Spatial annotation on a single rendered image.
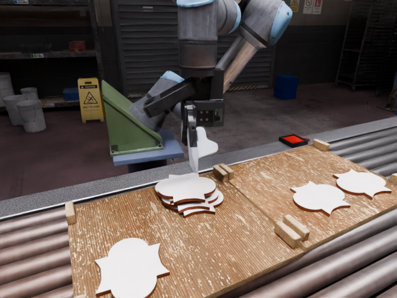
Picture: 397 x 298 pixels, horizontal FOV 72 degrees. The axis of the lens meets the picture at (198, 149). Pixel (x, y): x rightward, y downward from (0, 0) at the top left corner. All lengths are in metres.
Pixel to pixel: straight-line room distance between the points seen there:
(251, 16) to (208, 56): 0.47
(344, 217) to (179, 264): 0.39
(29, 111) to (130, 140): 3.13
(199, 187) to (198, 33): 0.35
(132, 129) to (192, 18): 0.62
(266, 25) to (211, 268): 0.73
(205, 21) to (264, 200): 0.43
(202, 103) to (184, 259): 0.30
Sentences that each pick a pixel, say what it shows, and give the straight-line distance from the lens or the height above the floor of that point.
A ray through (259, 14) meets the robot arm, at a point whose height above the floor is 1.36.
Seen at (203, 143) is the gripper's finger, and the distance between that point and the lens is 0.55.
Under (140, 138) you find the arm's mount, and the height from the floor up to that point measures 0.93.
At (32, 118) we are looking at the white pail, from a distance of 4.17.
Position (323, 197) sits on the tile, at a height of 0.95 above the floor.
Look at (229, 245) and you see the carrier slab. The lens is 0.58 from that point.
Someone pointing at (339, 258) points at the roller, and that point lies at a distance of 0.64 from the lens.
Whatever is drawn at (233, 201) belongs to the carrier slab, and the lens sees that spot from 0.69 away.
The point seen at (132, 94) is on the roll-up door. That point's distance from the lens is 5.39.
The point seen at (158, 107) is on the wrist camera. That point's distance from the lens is 0.55.
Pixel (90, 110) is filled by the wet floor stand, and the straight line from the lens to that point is 4.20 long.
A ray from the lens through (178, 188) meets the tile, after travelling 0.66.
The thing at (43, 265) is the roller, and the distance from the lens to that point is 0.65.
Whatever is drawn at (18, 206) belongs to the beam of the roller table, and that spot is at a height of 0.91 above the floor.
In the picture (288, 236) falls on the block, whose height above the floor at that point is 0.96.
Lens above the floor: 1.34
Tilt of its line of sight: 25 degrees down
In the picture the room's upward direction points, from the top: straight up
